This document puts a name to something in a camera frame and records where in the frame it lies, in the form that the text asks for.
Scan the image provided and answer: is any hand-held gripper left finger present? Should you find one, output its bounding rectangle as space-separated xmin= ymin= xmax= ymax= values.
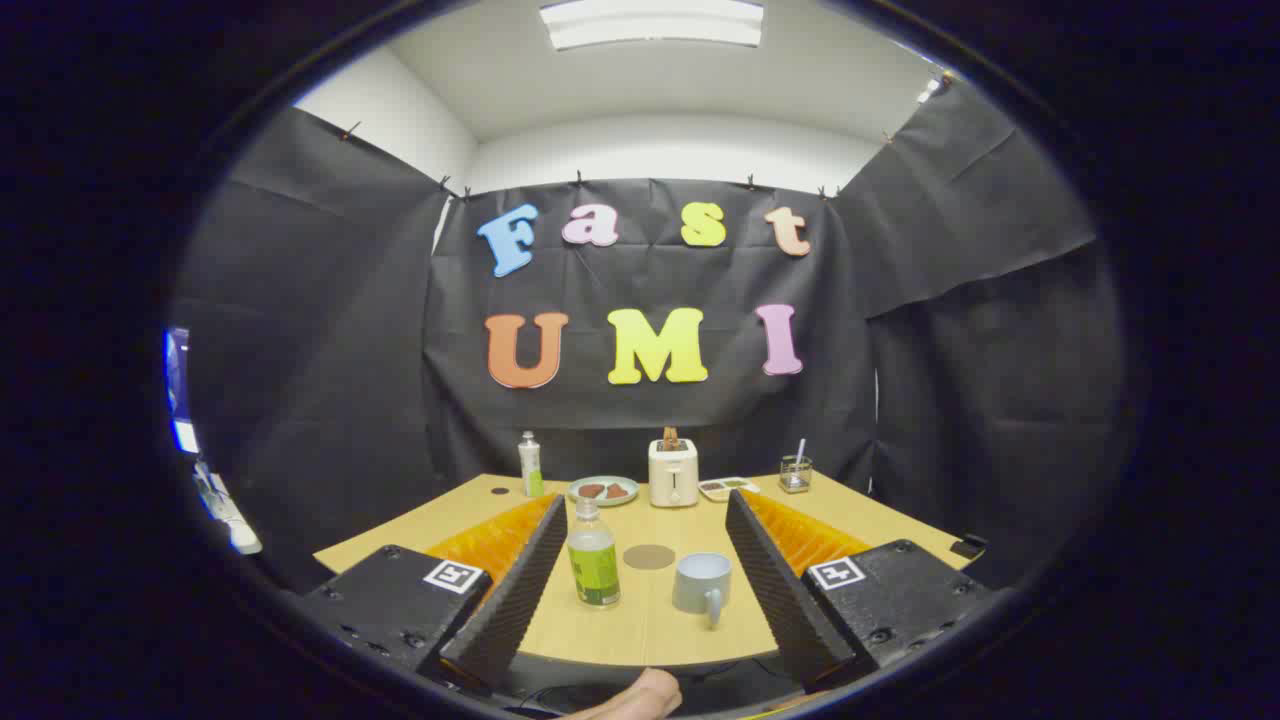
xmin=300 ymin=492 xmax=569 ymax=693

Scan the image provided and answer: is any green label juice bottle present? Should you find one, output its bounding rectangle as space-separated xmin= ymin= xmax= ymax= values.
xmin=567 ymin=497 xmax=621 ymax=608

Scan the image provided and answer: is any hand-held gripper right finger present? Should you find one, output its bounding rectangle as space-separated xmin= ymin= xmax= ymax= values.
xmin=725 ymin=488 xmax=991 ymax=693

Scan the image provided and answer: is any white toaster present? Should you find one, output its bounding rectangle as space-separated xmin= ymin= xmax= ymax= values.
xmin=648 ymin=438 xmax=700 ymax=508

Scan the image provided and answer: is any light grey cup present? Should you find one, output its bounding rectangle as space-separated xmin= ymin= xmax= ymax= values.
xmin=672 ymin=552 xmax=733 ymax=629

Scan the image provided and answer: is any green plate with food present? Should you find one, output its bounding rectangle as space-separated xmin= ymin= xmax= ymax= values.
xmin=568 ymin=476 xmax=640 ymax=508

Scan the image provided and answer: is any white and green tube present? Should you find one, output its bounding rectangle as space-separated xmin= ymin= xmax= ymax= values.
xmin=518 ymin=431 xmax=546 ymax=499

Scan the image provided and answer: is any wooden table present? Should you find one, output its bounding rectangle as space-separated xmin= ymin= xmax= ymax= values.
xmin=313 ymin=472 xmax=976 ymax=669

